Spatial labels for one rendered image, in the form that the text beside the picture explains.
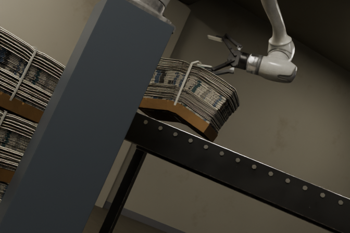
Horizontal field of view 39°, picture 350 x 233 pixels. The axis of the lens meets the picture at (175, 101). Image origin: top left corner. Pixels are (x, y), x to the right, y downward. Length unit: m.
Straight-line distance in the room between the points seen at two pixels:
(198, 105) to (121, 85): 0.76
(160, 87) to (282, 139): 4.62
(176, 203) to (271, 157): 1.40
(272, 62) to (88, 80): 1.06
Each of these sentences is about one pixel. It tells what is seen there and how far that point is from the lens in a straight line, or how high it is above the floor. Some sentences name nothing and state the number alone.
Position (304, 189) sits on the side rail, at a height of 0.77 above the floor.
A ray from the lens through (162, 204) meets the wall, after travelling 5.99.
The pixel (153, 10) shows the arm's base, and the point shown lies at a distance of 1.40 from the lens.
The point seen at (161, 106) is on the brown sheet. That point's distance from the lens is 2.07.
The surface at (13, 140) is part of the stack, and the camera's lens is 1.77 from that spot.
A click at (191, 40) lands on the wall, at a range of 6.01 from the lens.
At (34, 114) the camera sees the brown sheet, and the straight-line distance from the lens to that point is 1.78.
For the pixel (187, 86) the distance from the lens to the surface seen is 2.08.
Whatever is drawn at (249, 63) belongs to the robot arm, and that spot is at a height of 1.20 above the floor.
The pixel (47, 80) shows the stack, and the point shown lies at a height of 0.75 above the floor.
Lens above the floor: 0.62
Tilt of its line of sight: 8 degrees up
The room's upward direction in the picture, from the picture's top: 24 degrees clockwise
